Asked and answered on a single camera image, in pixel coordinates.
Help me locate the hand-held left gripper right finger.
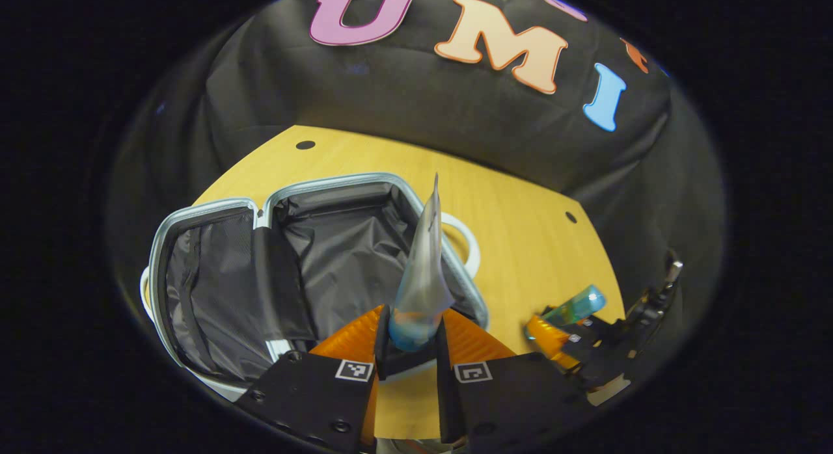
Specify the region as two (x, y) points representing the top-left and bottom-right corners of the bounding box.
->
(436, 308), (588, 446)

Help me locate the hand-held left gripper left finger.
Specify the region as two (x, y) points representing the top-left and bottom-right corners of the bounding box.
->
(238, 304), (392, 453)

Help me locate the teal skin care tube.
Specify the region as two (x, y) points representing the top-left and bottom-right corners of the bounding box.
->
(539, 284), (607, 326)

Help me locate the clear grey skin care tube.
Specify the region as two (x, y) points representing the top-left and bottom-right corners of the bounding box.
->
(389, 173), (455, 352)

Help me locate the light blue suitcase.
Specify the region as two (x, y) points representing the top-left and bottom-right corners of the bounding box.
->
(139, 172), (490, 403)

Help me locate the white paper sheet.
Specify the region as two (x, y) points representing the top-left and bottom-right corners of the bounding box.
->
(586, 374), (630, 407)

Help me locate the black backdrop cloth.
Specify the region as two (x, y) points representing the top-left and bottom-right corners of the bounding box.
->
(107, 0), (726, 403)

